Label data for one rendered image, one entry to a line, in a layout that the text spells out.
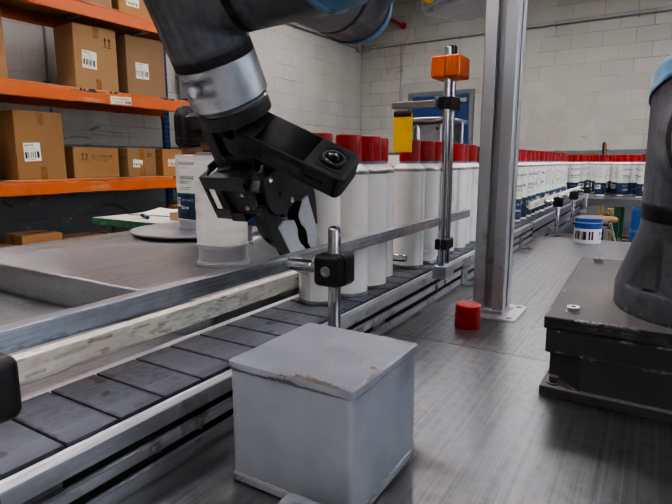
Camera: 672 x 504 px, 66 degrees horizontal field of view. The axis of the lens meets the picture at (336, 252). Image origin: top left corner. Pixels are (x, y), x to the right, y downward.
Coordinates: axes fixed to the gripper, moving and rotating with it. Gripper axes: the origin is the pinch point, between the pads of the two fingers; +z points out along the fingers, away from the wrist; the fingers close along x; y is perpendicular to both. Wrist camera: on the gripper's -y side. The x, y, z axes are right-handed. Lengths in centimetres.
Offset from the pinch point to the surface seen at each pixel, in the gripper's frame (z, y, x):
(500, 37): -11.4, -13.6, -37.1
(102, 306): -17.1, -4.0, 24.1
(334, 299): -4.4, -9.3, 8.8
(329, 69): 209, 427, -674
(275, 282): 1.1, 3.8, 2.6
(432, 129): 16, 10, -65
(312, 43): 159, 428, -649
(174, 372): -6.0, -0.8, 21.1
